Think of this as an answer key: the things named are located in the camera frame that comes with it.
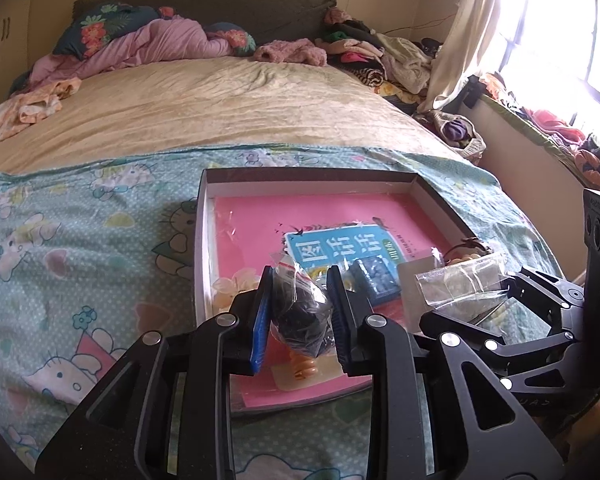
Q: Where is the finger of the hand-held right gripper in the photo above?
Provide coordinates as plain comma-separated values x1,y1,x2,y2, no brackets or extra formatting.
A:
502,266,588,322
419,309,583,387

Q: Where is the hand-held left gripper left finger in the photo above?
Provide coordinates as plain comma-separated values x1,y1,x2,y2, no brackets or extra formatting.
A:
35,266,276,480

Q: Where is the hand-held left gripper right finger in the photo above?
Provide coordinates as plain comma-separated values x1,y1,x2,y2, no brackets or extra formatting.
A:
326,265,567,480

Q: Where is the clear bag with black beads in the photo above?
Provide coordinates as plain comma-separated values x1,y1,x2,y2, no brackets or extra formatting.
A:
270,255,334,359

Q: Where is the yellow plastic ring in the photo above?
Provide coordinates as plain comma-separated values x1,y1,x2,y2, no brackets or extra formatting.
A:
311,266,356,293

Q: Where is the small blue box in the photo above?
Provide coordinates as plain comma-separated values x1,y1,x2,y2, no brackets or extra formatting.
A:
349,255,407,307

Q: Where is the small clear plastic bag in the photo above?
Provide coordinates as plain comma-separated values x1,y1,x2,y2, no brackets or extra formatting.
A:
414,252,509,312

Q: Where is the grey cardboard box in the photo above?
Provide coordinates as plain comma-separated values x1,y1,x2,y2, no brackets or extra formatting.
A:
194,167,513,413

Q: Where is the pearl flower hair accessory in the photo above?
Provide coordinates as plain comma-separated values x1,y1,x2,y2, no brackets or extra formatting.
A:
212,269,259,312

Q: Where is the colourful clothes heap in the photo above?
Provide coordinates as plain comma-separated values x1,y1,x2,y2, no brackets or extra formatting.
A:
480,72,600,197

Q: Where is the basket with clothes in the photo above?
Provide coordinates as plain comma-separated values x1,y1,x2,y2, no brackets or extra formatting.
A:
419,109,489,164

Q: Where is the cartoon cat print blanket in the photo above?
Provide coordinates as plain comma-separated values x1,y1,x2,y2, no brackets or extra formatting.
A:
0,144,567,480

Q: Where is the beige bedspread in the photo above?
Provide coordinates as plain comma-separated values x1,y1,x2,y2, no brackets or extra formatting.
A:
0,55,463,182

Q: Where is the window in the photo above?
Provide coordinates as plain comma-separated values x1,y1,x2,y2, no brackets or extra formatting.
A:
495,0,600,137

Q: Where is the cream curtain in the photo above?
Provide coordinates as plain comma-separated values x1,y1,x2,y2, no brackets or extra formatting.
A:
417,0,532,114

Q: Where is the pile of mixed clothes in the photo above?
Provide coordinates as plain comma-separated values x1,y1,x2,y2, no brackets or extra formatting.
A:
322,7,444,107

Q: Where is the pink fuzzy garment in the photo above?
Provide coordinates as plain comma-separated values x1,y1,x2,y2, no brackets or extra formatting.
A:
253,40,329,67

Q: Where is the dark floral pillow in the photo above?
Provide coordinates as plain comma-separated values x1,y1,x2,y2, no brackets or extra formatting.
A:
52,2,177,57
204,22,259,57

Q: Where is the pink quilt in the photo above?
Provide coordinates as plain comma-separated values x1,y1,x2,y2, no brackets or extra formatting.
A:
29,15,237,87

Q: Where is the peach crumpled cloth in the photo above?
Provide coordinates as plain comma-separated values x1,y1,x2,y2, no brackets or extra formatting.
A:
0,77,84,154

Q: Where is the dark grey headboard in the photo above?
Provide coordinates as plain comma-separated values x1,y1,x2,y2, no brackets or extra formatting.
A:
72,0,339,56

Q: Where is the orange bead bracelet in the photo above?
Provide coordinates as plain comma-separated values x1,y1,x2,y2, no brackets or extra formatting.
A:
286,349,322,382

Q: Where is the brown cord bracelet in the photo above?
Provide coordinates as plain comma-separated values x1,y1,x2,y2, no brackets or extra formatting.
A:
441,236,494,267

